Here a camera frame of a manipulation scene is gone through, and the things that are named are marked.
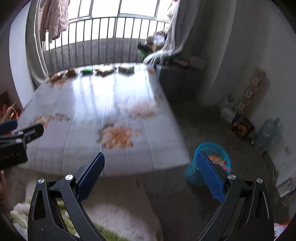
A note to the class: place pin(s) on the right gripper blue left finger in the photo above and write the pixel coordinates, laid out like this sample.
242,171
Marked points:
45,220

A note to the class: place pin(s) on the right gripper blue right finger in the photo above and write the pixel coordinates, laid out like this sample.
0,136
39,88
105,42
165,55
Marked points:
245,211

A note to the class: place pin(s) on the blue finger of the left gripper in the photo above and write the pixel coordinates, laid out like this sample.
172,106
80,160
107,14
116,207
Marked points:
31,133
8,126

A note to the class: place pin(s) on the orange snack packet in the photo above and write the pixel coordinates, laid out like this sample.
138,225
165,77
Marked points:
56,77

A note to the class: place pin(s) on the clear water jug far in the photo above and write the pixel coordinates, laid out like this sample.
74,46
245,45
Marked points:
266,134

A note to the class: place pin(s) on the small brown snack packet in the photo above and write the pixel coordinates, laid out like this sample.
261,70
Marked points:
71,72

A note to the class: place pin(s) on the green snack packet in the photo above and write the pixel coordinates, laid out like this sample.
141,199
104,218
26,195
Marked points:
87,71

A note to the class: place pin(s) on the yellow green snack bag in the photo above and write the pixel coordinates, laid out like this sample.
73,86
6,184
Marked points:
105,70

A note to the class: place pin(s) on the dark grey cabinet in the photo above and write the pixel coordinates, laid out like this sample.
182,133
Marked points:
179,84

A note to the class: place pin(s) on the pink quilted jacket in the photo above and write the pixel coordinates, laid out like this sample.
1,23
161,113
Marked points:
54,19

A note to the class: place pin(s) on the grey balcony railing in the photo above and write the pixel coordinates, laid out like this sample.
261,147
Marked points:
100,40

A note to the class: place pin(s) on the white curtain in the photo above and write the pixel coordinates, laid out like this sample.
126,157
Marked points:
182,23

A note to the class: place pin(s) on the patterned board leaning on wall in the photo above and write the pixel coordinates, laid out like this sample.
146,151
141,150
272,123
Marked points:
255,82

